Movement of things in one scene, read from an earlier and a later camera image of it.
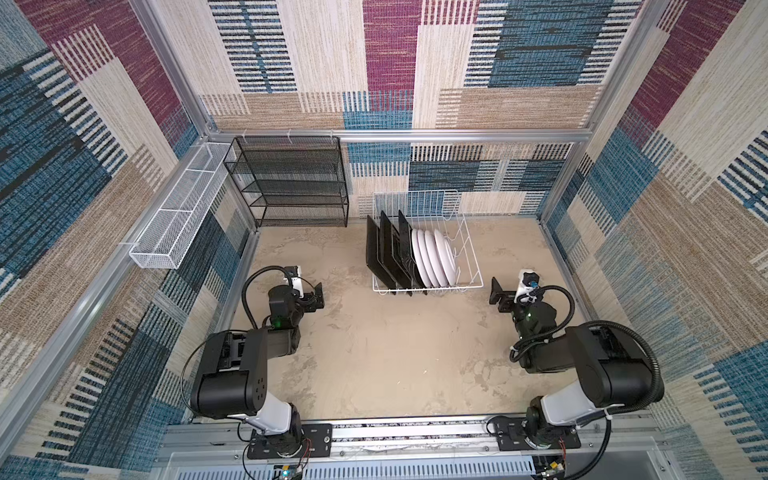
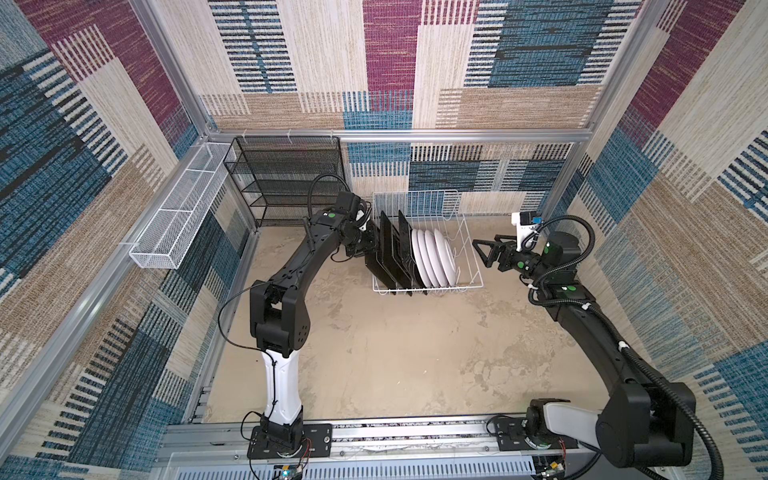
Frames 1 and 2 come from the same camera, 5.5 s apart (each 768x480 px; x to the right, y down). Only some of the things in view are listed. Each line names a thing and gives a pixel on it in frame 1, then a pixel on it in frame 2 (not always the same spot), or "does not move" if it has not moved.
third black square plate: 407,254 does not move
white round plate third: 445,258 does not move
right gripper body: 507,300 → 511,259
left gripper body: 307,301 → 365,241
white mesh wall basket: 166,239 does not move
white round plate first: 421,259 does not move
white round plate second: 434,259 does not move
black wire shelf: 293,181 does not move
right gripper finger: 495,292 → 494,249
